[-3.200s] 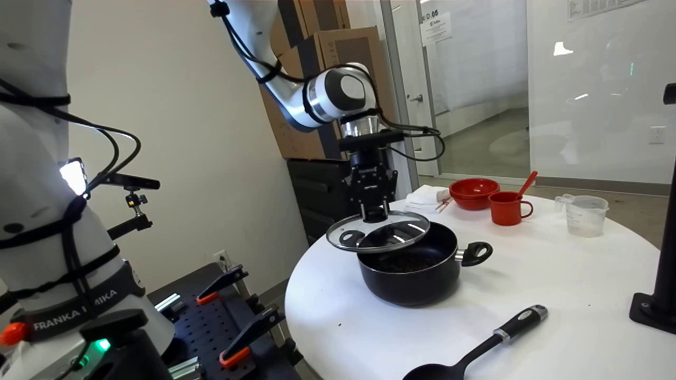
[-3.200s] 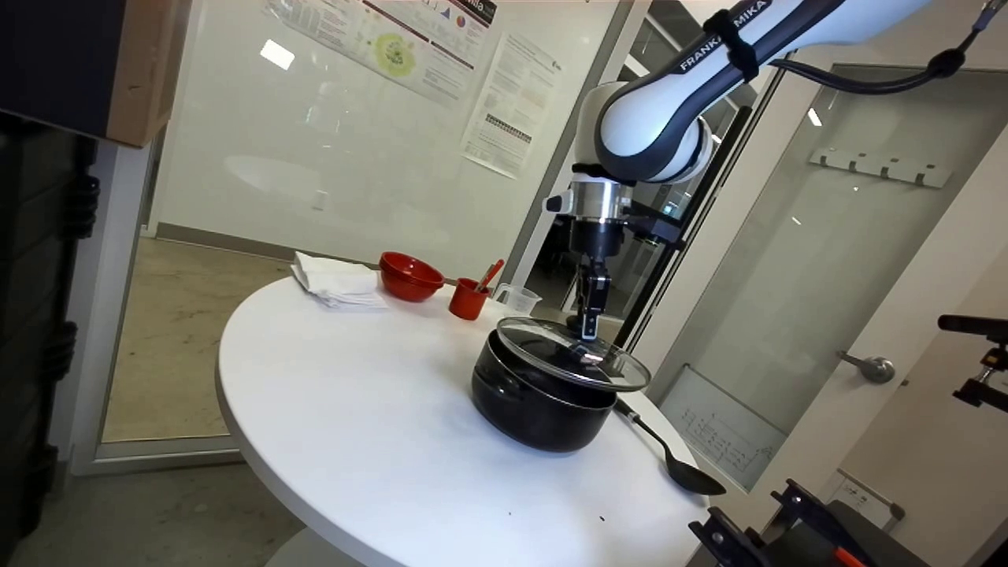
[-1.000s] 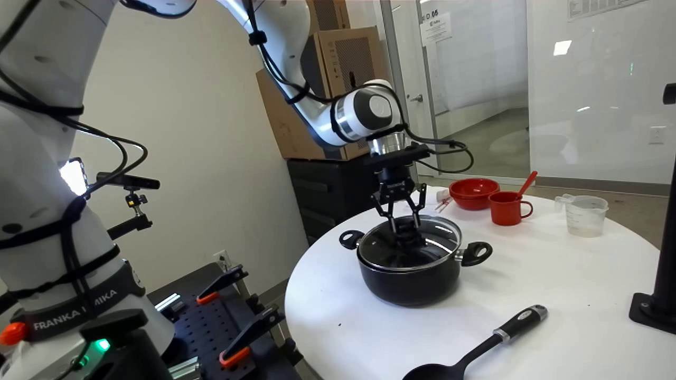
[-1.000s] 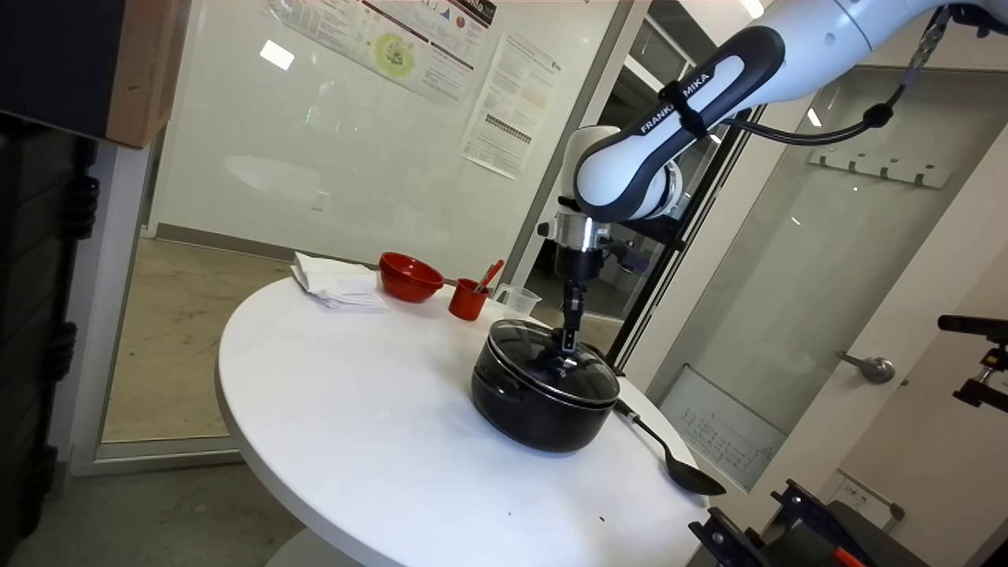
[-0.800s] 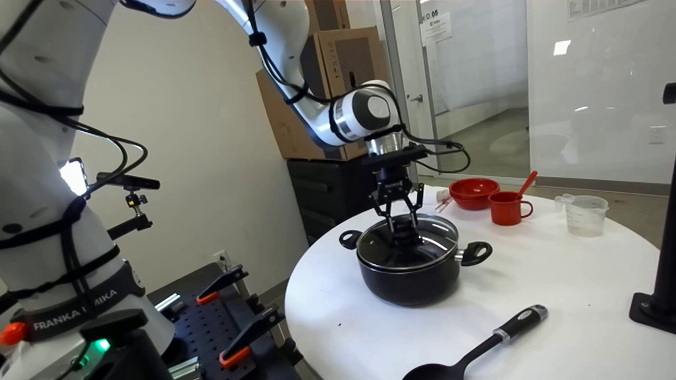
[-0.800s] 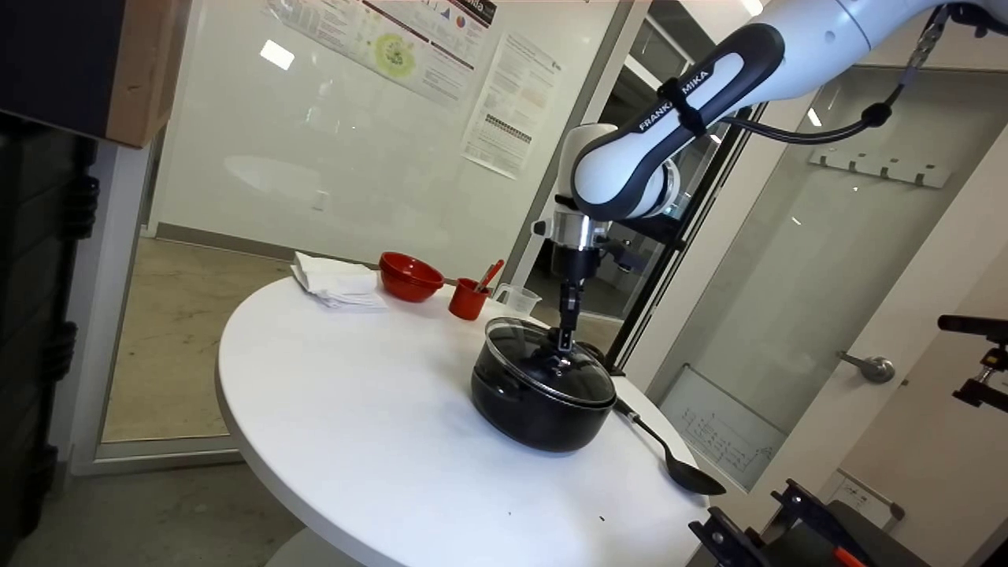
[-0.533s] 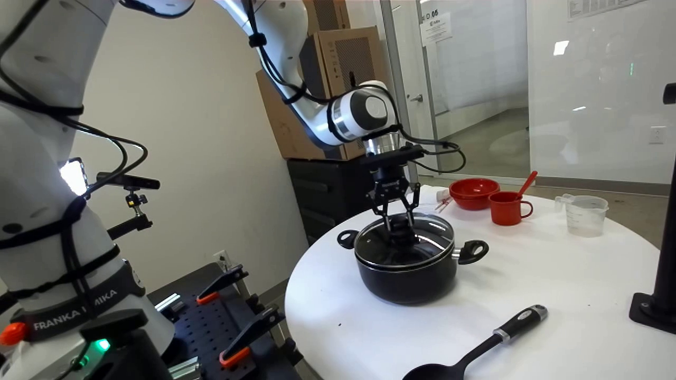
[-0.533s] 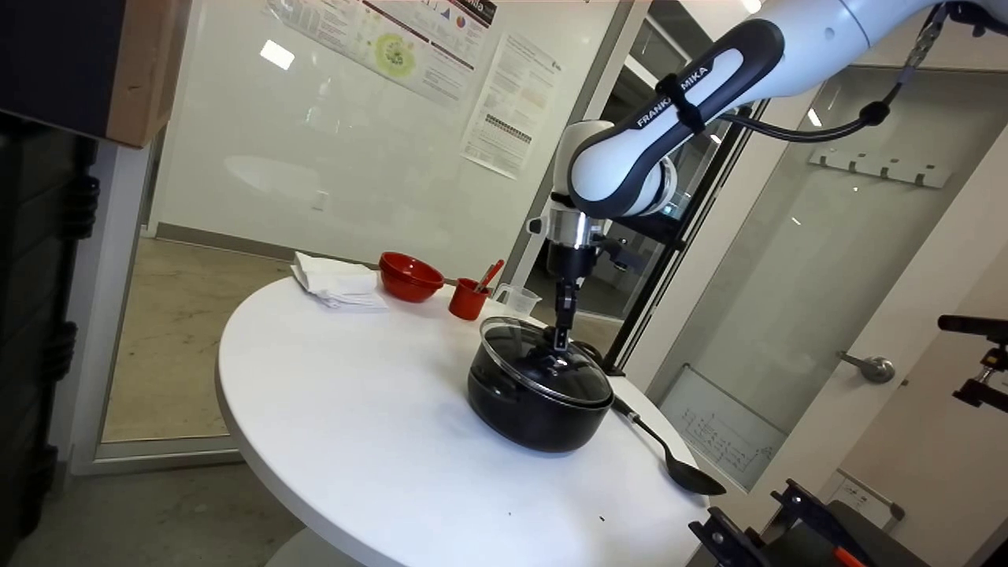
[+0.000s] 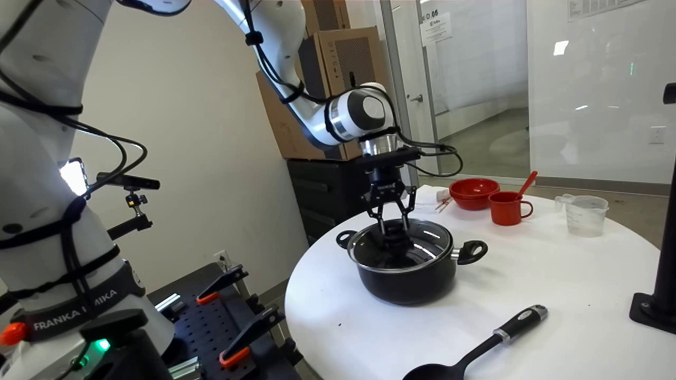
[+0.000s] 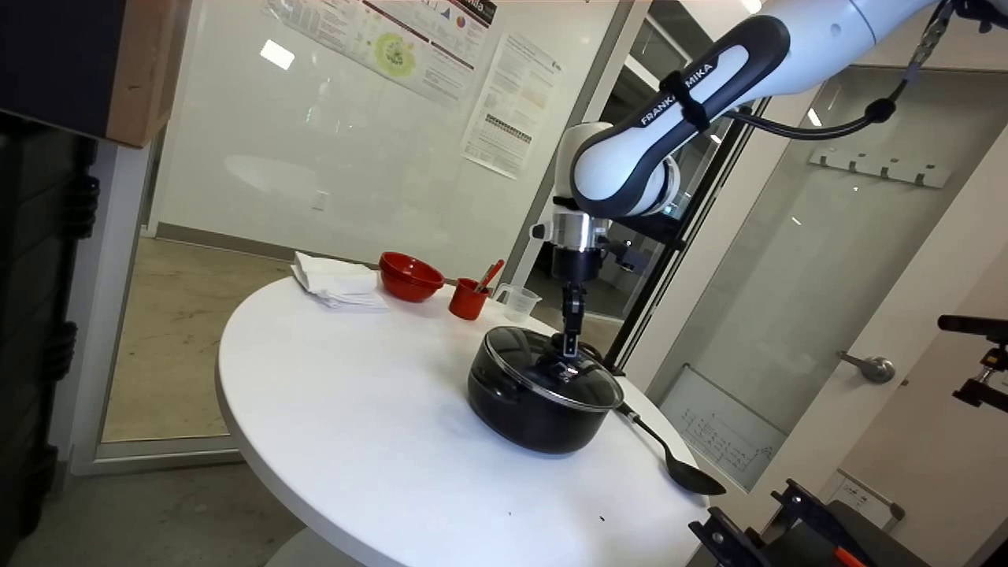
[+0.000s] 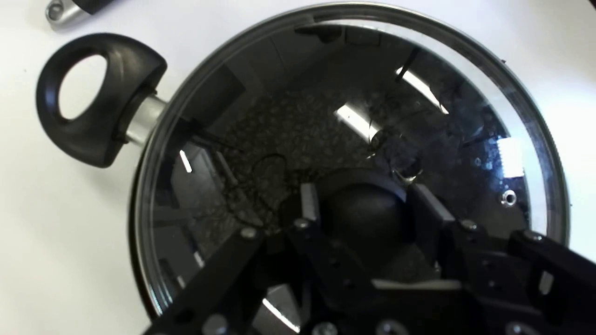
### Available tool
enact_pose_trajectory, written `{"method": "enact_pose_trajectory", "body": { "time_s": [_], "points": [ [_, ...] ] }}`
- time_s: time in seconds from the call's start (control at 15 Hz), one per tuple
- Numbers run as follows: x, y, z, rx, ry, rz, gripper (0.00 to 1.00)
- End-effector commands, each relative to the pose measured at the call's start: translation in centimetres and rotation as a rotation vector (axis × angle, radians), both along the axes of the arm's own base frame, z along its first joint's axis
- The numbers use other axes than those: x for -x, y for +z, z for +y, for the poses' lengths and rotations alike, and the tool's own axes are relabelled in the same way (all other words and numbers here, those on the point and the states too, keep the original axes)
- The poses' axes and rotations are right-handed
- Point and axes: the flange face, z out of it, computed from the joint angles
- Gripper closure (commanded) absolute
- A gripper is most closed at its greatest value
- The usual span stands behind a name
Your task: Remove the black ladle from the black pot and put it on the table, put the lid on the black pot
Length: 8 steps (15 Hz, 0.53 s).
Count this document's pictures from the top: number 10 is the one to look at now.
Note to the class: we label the glass lid with black knob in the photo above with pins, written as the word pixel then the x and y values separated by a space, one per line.
pixel 525 364

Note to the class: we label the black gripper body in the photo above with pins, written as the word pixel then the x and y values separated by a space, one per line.
pixel 576 246

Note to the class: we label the red mug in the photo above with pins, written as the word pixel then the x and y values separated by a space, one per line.
pixel 468 302

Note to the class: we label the white printed paper notice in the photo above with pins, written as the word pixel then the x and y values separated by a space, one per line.
pixel 514 104

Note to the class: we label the black cabinet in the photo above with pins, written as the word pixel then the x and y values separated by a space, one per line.
pixel 35 315

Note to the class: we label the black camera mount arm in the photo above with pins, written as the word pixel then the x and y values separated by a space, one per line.
pixel 980 364

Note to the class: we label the clear plastic measuring cup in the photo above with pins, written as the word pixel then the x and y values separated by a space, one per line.
pixel 518 305

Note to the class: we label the black ladle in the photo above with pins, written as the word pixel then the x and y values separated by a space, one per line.
pixel 672 459

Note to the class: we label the black cooking pot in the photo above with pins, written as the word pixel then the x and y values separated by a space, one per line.
pixel 530 428

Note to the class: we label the white coat hook rack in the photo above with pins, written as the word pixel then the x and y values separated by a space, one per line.
pixel 884 169

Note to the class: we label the red bowl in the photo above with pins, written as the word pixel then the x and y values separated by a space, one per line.
pixel 412 279

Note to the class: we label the wall poster with green circle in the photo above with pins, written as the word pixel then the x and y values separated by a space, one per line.
pixel 396 49

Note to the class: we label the white cloth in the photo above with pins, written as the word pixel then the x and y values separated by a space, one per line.
pixel 332 279

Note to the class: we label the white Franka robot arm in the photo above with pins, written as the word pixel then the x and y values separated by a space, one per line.
pixel 736 73

